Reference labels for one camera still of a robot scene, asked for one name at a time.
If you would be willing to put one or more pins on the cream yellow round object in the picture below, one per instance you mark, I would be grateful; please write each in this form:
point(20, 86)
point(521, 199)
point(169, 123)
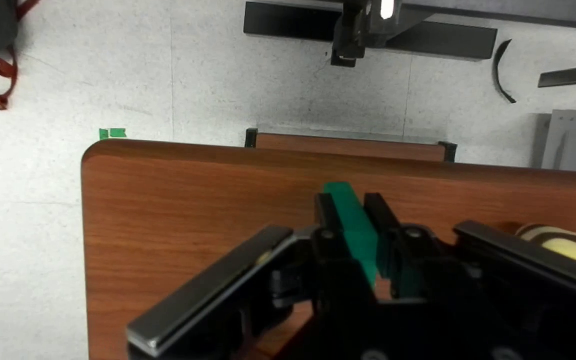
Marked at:
point(570, 247)

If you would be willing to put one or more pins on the green rectangular block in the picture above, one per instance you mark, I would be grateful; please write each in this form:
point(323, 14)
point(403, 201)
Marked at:
point(355, 223)

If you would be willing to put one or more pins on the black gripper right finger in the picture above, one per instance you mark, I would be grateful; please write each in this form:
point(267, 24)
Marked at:
point(521, 301)

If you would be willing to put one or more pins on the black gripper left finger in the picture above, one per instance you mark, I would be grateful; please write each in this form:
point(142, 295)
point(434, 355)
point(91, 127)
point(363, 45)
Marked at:
point(215, 293)

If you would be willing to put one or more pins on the wooden board with black brackets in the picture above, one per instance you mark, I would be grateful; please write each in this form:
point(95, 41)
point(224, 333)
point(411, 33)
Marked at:
point(348, 145)

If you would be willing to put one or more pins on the green tape mark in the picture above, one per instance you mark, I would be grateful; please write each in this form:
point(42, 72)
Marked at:
point(112, 132)

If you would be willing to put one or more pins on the black metal stand base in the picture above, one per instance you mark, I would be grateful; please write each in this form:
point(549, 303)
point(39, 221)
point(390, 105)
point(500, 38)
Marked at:
point(360, 26)

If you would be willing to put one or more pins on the grey metal box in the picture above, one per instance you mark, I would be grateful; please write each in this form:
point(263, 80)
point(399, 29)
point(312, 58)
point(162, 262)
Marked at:
point(574, 141)

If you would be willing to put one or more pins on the dark flat metal bar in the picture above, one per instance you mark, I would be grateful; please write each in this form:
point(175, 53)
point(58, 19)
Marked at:
point(574, 75)

